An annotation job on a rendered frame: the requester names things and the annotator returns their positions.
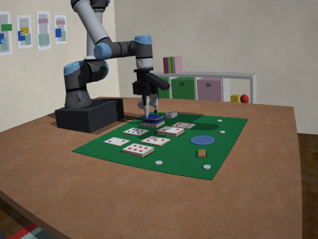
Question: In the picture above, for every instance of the green felt card mat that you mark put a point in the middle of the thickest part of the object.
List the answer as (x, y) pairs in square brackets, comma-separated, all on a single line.
[(179, 155)]

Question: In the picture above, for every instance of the blue flat disc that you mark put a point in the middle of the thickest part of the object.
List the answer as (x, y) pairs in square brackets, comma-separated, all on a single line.
[(202, 140)]

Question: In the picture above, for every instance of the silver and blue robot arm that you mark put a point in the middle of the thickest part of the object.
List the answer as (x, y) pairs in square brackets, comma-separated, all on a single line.
[(92, 68)]

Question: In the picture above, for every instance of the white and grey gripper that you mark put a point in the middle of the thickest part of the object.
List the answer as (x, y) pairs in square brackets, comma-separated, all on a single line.
[(149, 89)]

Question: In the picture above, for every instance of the white playing card with black pips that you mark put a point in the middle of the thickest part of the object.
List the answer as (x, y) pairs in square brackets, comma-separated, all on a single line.
[(116, 141)]

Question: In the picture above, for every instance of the small tan block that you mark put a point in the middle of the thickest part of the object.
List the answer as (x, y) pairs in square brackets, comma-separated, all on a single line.
[(202, 153)]

